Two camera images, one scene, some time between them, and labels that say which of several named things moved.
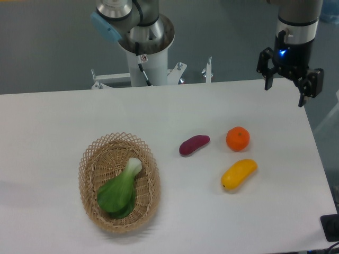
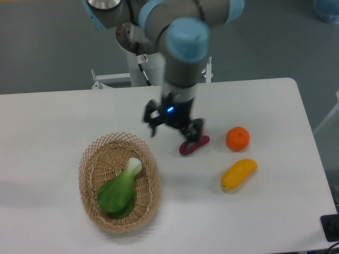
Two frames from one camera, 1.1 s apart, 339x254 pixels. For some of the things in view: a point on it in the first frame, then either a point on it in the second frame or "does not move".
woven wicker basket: (107, 156) does not move
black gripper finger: (262, 67) to (151, 106)
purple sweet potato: (189, 145) does not move
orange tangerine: (238, 138) does not move
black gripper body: (297, 55) to (176, 115)
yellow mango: (237, 174) does not move
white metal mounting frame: (104, 81) does not move
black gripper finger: (310, 85) to (193, 132)
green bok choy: (116, 197) does not move
